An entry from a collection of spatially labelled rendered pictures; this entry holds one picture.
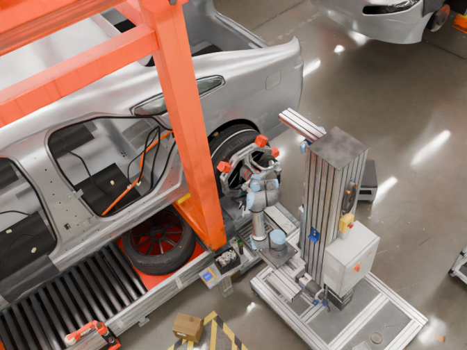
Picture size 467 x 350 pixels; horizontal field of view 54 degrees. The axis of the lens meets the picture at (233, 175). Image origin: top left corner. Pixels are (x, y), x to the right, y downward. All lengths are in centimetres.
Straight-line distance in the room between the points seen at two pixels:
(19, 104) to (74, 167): 221
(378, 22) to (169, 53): 345
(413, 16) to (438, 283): 280
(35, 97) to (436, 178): 420
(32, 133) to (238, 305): 234
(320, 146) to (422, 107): 354
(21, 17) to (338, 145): 172
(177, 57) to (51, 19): 69
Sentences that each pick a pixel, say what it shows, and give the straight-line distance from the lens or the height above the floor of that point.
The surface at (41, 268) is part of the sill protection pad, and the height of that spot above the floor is 93.
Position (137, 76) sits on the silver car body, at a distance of 347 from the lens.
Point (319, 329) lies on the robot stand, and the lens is 405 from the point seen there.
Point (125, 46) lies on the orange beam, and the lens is 238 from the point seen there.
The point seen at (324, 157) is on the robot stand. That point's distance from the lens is 262.
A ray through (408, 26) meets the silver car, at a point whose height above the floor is 101.
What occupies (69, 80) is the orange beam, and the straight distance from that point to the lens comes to 233.
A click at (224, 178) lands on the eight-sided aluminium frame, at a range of 390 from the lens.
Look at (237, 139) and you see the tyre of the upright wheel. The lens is 390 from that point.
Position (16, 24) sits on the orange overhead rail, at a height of 301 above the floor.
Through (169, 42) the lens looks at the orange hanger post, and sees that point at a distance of 246.
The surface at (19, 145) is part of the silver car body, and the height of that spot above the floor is 194.
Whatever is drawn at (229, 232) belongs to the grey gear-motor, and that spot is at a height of 38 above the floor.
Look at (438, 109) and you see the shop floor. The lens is 614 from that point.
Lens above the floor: 400
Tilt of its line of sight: 51 degrees down
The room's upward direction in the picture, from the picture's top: 8 degrees counter-clockwise
